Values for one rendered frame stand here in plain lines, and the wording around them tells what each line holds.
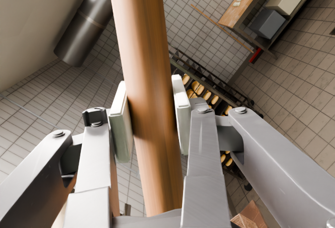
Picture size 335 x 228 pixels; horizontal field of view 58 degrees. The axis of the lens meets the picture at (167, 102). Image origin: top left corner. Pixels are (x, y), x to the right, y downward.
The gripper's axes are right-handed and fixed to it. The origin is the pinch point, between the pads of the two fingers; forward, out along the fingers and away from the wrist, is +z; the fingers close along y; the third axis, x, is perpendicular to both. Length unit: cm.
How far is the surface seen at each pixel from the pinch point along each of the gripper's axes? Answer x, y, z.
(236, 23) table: -38, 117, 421
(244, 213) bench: -152, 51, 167
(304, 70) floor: -96, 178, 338
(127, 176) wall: -132, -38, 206
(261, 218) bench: -143, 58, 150
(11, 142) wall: -73, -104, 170
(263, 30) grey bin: -55, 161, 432
